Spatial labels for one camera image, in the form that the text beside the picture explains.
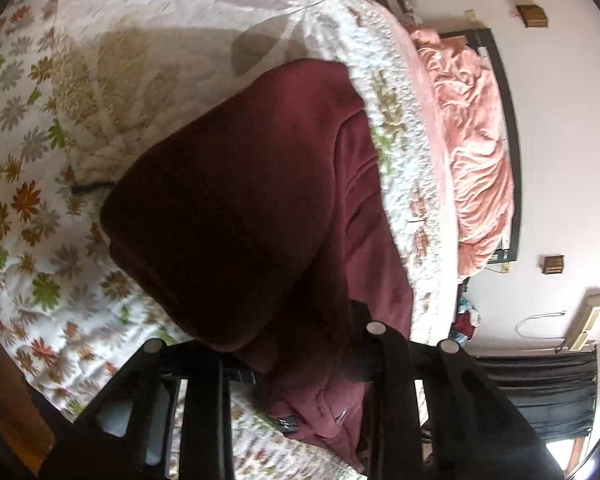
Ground pink bed sheet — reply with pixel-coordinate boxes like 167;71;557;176
307;0;461;333

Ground beige wall air conditioner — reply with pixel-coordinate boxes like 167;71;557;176
555;287;600;354

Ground dark bed headboard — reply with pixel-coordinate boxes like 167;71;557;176
440;27;524;286

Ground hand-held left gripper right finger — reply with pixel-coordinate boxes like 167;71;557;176
362;320;563;480

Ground dark patterned curtain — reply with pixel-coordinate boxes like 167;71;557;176
475;352;599;443

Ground white wall cable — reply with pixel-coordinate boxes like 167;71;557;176
515;312;566;338

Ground maroon pants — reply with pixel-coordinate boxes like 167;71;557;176
100;58;416;478

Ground floral quilted bedspread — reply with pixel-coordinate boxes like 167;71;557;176
0;0;456;480

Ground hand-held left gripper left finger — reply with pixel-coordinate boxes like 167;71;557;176
40;338;233;480

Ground red cloth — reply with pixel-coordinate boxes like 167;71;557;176
452;312;476;338

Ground pink crumpled blanket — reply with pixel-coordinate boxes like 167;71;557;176
410;27;516;281

